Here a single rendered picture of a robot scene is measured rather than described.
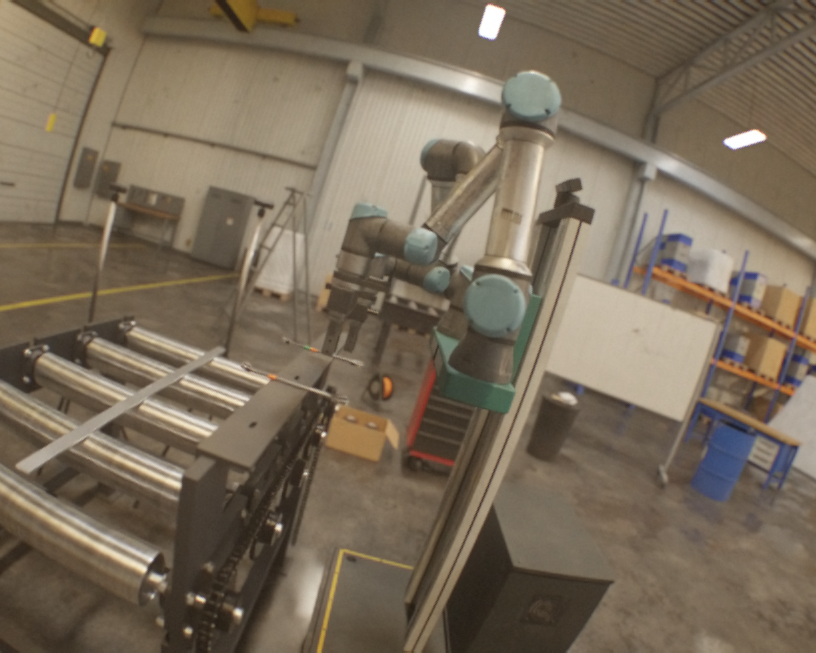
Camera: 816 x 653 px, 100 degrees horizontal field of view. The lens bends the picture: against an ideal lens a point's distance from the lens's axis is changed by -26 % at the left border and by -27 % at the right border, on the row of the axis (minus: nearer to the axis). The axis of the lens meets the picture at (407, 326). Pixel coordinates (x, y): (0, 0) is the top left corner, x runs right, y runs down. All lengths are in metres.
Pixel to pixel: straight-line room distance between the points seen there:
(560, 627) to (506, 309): 1.03
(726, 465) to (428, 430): 3.90
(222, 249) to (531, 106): 10.85
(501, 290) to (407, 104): 11.06
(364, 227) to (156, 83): 13.31
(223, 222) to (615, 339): 9.05
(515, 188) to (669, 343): 4.81
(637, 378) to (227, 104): 11.12
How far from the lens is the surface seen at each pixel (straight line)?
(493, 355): 1.02
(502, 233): 0.90
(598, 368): 5.57
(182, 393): 1.69
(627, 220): 12.31
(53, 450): 1.14
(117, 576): 0.90
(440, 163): 1.48
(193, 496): 0.68
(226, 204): 11.58
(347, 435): 3.54
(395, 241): 0.95
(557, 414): 4.72
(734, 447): 6.05
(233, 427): 0.81
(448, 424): 3.42
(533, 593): 1.41
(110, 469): 1.18
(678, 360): 5.64
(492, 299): 0.87
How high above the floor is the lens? 1.52
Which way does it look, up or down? 8 degrees down
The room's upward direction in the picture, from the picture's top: 17 degrees clockwise
